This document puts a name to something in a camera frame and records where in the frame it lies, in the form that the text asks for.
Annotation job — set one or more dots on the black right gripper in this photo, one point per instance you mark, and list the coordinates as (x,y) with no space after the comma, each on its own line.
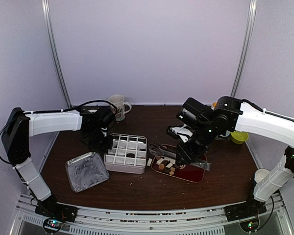
(187,156)

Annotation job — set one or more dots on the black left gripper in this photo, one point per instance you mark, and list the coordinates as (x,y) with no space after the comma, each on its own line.
(108,146)

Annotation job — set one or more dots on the white divided tin box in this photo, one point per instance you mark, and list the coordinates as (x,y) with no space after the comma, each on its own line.
(127,155)

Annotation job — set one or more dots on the metal serving tongs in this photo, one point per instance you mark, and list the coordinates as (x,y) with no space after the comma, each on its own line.
(174,154)

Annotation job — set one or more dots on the bunny print tin lid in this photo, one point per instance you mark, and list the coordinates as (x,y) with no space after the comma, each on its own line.
(86,171)

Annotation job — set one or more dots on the red chocolate tray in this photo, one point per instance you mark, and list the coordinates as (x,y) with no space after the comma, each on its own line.
(164,163)

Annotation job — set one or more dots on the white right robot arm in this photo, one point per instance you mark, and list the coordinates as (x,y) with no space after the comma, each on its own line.
(272,137)

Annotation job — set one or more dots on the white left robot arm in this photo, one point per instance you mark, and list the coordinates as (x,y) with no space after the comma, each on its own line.
(24,128)

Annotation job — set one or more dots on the white mug yellow inside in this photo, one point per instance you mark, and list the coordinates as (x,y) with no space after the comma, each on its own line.
(213,105)

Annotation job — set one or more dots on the beige floral mug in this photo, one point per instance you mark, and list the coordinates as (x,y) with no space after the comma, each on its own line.
(122,106)

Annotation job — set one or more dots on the light blue bowl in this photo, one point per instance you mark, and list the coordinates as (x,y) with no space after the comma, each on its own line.
(223,136)

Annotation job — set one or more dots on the lime green bowl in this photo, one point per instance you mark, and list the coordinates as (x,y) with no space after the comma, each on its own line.
(239,137)

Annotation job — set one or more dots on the dark bowl white inside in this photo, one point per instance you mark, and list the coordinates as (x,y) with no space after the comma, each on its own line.
(259,175)

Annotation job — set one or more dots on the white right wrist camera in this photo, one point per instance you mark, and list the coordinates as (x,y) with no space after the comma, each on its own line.
(179,132)

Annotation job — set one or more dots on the right aluminium frame post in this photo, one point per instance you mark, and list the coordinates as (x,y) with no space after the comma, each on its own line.
(250,22)

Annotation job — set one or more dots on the aluminium frame post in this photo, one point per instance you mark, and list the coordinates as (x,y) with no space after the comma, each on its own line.
(250,22)
(55,56)

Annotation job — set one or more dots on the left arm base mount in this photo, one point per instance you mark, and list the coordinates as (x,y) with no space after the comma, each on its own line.
(57,219)

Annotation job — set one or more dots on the metal front rail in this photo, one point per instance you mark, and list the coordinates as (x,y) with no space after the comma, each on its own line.
(202,221)

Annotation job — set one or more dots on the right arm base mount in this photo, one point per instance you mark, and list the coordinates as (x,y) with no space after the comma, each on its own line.
(246,216)

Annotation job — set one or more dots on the left aluminium frame post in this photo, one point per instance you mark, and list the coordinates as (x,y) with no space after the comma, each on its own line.
(55,56)

